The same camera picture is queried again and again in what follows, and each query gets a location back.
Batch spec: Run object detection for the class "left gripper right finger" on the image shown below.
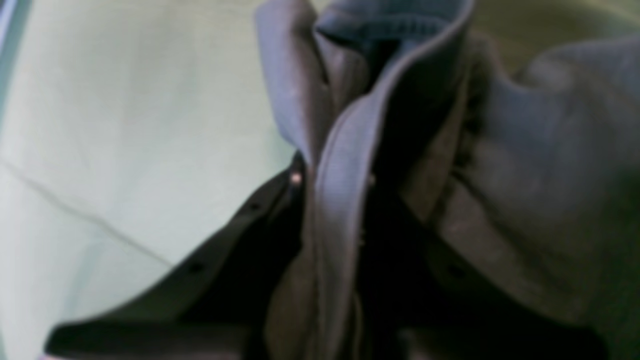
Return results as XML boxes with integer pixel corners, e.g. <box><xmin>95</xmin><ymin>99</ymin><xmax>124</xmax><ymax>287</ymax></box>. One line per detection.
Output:
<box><xmin>358</xmin><ymin>174</ymin><xmax>608</xmax><ymax>360</ymax></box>

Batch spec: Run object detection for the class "grey t-shirt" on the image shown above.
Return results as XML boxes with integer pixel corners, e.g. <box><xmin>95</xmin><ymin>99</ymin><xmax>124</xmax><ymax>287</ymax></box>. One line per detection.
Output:
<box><xmin>256</xmin><ymin>0</ymin><xmax>639</xmax><ymax>360</ymax></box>

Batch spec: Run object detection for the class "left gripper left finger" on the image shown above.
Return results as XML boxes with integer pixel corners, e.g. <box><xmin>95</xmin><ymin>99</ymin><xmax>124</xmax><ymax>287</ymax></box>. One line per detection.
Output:
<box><xmin>44</xmin><ymin>153</ymin><xmax>306</xmax><ymax>360</ymax></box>

